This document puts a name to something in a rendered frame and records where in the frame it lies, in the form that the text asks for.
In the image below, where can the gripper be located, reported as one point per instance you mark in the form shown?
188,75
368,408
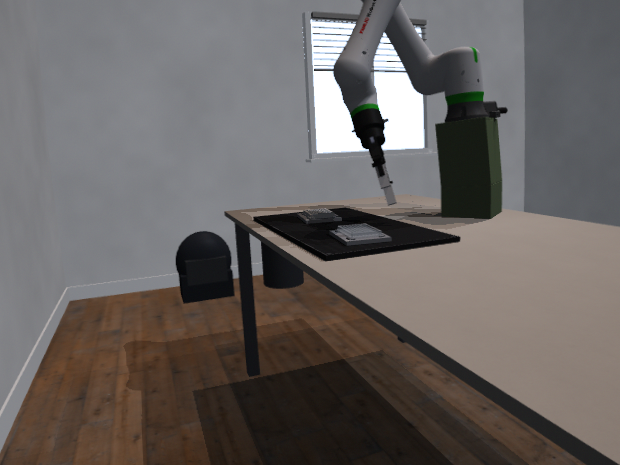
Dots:
367,139

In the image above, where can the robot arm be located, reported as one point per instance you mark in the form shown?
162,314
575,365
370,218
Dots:
457,71

